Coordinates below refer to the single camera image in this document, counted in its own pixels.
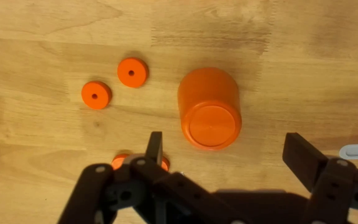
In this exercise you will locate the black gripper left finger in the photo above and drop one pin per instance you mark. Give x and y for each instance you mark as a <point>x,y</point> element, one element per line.
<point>145,199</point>

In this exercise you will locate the orange plastic cup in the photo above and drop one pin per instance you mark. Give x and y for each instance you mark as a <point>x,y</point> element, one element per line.
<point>210,107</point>

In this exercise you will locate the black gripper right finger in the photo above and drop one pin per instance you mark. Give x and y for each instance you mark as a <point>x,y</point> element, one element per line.
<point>335,191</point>

